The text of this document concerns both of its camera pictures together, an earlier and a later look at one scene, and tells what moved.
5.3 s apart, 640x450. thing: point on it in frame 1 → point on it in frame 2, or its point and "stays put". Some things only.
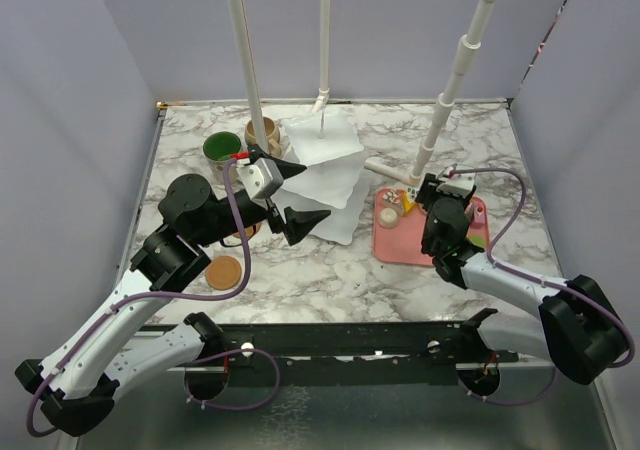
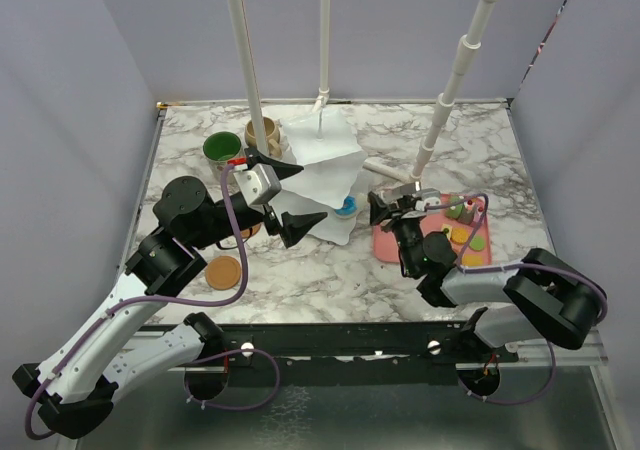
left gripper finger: (299, 224) stays put
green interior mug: (217, 148) stays put
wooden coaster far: (249, 231) stays put
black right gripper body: (428, 195) → (408, 231)
